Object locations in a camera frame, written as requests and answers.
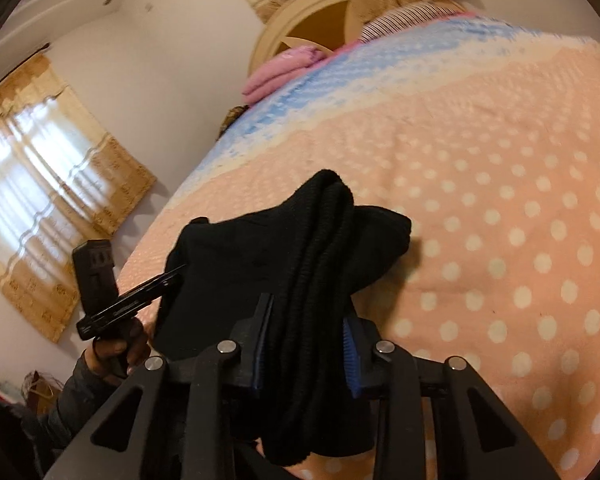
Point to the striped pillow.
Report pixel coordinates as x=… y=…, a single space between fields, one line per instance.
x=405 y=17

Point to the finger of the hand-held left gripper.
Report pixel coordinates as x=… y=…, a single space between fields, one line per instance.
x=165 y=279

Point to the person's dark jacket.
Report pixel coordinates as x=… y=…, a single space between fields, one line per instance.
x=5 y=440

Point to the person's left forearm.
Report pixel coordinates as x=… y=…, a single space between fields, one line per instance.
x=75 y=400

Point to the pink folded blanket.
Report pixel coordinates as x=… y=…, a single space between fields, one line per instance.
x=275 y=72

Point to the person's left hand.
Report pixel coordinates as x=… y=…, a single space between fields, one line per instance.
x=135 y=340

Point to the polka dot bed blanket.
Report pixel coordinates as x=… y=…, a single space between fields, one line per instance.
x=480 y=185

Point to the cream wooden headboard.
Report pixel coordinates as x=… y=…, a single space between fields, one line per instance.
x=325 y=15

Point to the black pants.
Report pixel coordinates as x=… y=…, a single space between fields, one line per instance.
x=290 y=260

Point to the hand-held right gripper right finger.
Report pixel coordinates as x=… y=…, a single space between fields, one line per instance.
x=351 y=365

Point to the brown textured object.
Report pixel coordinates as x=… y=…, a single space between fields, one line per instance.
x=232 y=117

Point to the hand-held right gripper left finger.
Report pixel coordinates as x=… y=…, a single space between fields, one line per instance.
x=257 y=360

